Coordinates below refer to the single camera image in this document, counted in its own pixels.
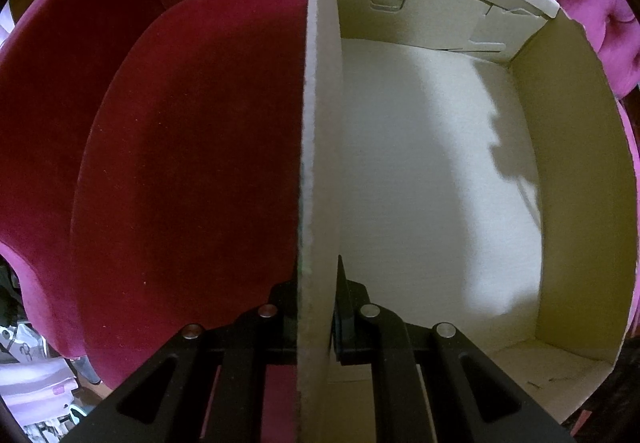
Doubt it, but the cardboard box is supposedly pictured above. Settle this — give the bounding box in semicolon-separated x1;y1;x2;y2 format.
297;0;639;442

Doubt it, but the red velvet tufted armchair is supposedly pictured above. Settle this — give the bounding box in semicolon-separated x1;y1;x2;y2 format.
0;0;640;391

